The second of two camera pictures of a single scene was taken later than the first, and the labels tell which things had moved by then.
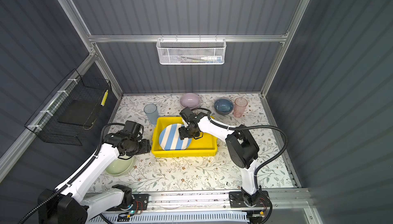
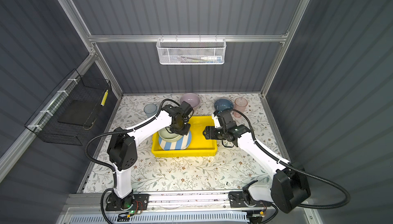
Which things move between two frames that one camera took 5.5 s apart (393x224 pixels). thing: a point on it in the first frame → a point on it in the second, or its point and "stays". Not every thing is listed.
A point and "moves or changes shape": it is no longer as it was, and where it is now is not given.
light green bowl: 121,166 moves or changes shape
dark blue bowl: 223,106 stays
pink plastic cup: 240,104 stays
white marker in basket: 215,59 stays
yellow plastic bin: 205,146 stays
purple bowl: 191,100 stays
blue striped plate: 169,138 stays
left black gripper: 146,147 → 185,132
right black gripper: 182,134 → 210,133
